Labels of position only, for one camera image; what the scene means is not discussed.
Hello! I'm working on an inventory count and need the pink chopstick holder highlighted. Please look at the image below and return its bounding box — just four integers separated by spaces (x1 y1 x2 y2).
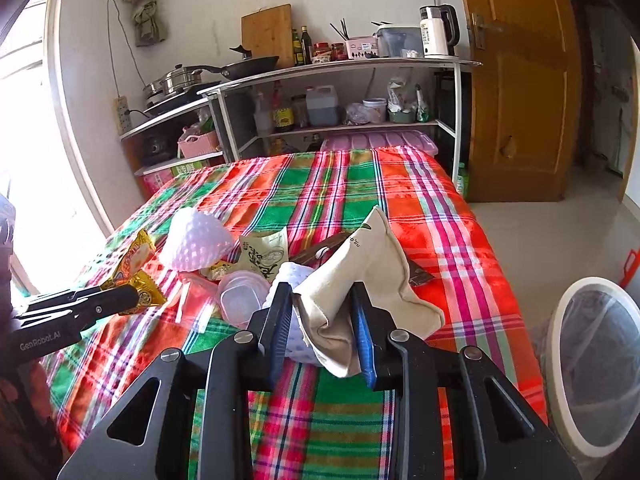
345 36 379 60

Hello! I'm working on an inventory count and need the black induction cooker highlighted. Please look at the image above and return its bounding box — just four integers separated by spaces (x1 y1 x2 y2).
142 80 221 116

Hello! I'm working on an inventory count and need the pink lidded storage box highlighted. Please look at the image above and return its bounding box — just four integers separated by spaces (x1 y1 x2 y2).
320 130 440 158

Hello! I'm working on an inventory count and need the green pink carton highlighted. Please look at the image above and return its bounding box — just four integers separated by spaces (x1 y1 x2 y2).
137 157 226 196

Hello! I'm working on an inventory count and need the cream printed wrapper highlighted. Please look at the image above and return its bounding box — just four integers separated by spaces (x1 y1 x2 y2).
239 226 290 288

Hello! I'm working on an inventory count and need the white electric kettle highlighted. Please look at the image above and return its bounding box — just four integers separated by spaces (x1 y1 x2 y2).
419 4 460 58

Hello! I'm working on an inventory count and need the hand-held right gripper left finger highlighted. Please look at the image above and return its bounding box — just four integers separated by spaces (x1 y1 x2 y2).
57 282 296 480

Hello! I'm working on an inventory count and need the orange plastic dustpan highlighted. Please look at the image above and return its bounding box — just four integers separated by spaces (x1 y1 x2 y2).
620 249 640 291

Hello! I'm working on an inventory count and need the large white foam net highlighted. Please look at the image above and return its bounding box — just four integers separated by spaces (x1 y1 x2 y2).
159 207 237 272

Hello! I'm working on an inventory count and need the white mesh waste bin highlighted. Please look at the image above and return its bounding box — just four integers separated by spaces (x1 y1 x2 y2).
547 277 640 466

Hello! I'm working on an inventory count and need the clear plastic bottle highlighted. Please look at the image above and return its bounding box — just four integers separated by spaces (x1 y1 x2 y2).
254 91 273 136

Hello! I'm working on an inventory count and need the beige paper pouch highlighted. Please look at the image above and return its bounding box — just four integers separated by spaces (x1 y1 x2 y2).
292 205 446 378

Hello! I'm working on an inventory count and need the wooden cutting board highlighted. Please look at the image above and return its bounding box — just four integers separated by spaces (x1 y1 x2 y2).
241 4 294 68

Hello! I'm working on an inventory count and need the hanging grey green cloth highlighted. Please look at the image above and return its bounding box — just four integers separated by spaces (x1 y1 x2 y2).
121 0 168 48

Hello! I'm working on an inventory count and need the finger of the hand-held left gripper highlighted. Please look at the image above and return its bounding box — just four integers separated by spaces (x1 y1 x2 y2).
15 285 140 334
25 287 109 314

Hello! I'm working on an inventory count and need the yellow label sauce bottle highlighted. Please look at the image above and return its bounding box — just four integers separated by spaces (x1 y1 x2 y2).
272 80 294 133

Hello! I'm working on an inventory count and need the plaid bed sheet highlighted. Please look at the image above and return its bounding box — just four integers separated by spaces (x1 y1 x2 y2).
40 147 548 480

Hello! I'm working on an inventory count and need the jug of dark liquid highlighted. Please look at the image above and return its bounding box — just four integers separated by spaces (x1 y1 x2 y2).
305 85 340 127

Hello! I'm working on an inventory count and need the bundle of plastic bags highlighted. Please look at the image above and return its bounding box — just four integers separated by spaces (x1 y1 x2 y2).
387 77 430 116

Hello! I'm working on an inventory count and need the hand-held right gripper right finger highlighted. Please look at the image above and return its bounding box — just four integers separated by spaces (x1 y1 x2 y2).
350 282 583 480

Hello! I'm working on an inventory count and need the clear plastic lid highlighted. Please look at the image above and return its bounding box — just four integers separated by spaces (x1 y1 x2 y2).
217 270 273 328

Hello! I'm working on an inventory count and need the yellow snack wrapper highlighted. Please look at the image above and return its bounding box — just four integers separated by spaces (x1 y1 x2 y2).
100 229 168 317

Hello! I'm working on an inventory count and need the wooden door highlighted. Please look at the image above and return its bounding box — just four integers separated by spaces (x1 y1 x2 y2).
452 0 583 203

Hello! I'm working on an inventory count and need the white plastic tub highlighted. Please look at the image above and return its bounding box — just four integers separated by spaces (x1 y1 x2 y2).
362 98 388 123

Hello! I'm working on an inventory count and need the dark small appliance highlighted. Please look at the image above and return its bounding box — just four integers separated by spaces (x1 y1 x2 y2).
142 132 181 166

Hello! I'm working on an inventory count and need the black frying pan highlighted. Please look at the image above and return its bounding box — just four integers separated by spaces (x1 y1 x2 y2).
192 45 280 81

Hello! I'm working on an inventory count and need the metal door handle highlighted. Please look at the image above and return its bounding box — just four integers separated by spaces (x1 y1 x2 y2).
467 12 487 51

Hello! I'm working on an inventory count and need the pink plastic basket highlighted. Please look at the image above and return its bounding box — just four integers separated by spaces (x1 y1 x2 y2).
177 127 221 159

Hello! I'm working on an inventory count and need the steel steamer pot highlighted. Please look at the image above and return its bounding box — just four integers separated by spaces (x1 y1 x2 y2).
144 64 203 98

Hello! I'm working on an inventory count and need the small white foam net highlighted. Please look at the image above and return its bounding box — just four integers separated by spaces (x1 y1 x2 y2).
260 261 323 367

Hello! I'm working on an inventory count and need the brown coffee sachet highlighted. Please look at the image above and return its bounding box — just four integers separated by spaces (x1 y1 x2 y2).
407 265 436 287
289 232 353 267

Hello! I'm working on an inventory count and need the clear plastic wrapper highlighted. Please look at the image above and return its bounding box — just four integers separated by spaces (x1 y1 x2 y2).
177 271 221 336

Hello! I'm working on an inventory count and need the white power strip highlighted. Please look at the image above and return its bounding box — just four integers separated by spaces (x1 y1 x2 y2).
114 95 132 133

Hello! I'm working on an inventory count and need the white shelf unit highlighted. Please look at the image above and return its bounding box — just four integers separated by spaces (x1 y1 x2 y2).
119 57 483 196

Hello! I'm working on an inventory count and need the grey plastic box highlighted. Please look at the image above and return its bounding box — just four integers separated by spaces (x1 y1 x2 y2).
375 25 425 58

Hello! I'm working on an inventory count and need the clear plastic bag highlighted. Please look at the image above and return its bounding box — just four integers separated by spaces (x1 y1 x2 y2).
345 102 371 126

